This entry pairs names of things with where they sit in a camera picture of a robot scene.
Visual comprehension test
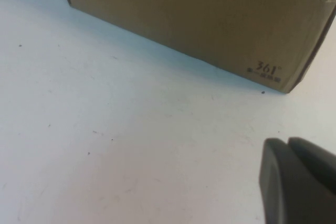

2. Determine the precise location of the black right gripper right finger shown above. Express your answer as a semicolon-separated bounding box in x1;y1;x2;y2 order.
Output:
288;136;336;180

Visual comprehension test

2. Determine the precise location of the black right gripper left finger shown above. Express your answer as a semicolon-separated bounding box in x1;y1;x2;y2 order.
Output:
258;138;336;224

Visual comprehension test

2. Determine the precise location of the brown cardboard shoe box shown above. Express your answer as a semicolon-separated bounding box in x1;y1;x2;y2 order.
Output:
59;0;336;95

